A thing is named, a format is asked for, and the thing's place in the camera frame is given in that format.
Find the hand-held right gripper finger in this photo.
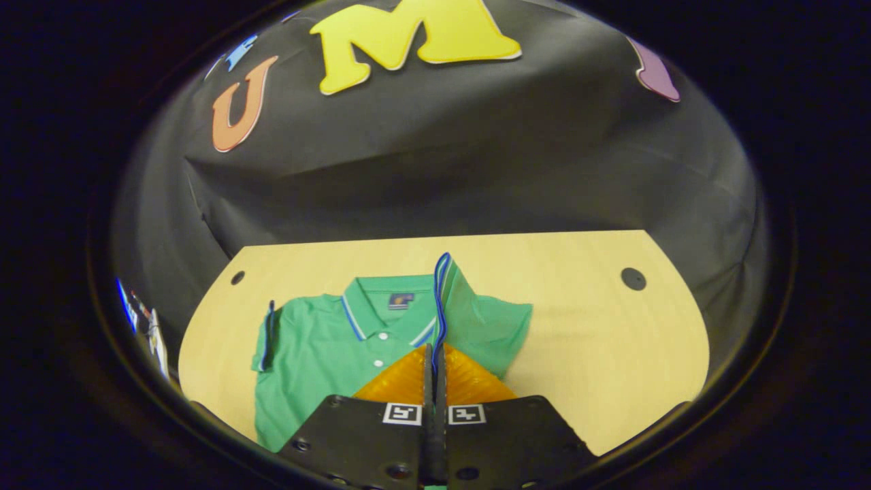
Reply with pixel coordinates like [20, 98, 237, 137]
[276, 344, 436, 490]
[435, 344, 599, 490]

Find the green T-shirt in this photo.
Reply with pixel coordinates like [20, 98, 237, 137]
[250, 252, 533, 453]

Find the black backdrop cloth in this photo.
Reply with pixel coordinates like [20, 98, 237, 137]
[112, 0, 770, 409]

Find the white box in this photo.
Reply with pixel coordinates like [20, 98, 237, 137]
[145, 308, 171, 382]

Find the white red printed panel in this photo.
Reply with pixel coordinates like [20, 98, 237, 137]
[114, 276, 141, 334]

